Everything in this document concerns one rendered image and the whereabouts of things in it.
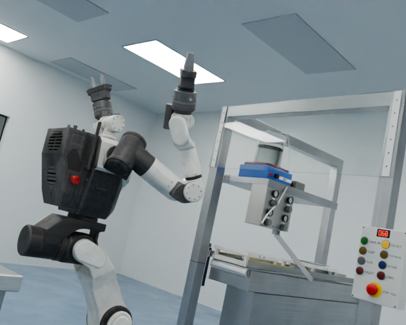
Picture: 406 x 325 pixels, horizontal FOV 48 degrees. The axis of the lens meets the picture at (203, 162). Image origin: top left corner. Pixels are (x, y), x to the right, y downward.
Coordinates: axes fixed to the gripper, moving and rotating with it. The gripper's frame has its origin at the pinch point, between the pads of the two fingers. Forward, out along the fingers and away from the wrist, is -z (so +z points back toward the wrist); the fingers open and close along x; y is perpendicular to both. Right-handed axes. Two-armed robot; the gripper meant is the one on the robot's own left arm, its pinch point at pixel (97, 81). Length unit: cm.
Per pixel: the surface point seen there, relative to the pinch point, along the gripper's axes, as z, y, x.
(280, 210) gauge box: 78, -41, 66
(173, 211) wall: 41, -502, -175
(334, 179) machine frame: 64, -140, 91
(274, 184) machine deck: 65, -36, 66
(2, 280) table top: 81, 111, 29
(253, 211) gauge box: 75, -32, 54
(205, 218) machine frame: 74, -40, 27
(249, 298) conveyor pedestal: 117, -41, 40
